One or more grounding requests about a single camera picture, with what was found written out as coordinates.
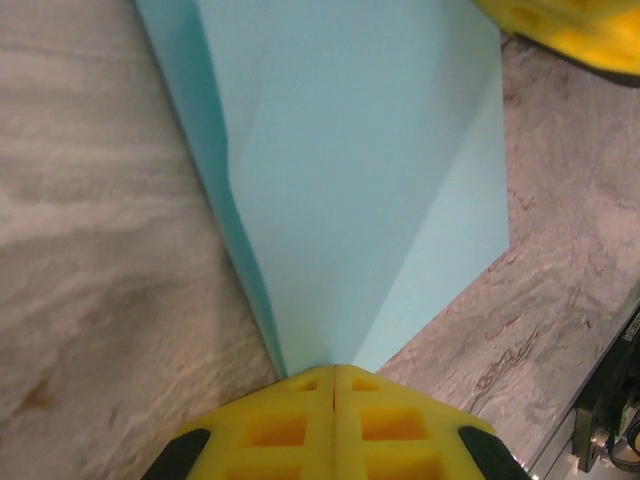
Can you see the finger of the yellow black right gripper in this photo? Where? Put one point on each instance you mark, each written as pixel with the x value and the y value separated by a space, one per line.
pixel 575 30

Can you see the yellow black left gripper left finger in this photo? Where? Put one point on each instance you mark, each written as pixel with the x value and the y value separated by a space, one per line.
pixel 270 435

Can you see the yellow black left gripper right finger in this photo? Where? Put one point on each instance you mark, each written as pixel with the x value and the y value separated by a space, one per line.
pixel 400 435

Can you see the light blue paper sheet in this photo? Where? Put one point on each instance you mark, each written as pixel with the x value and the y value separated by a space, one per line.
pixel 350 175

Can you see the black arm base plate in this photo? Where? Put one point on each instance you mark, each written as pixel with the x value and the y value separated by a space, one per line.
pixel 610 400

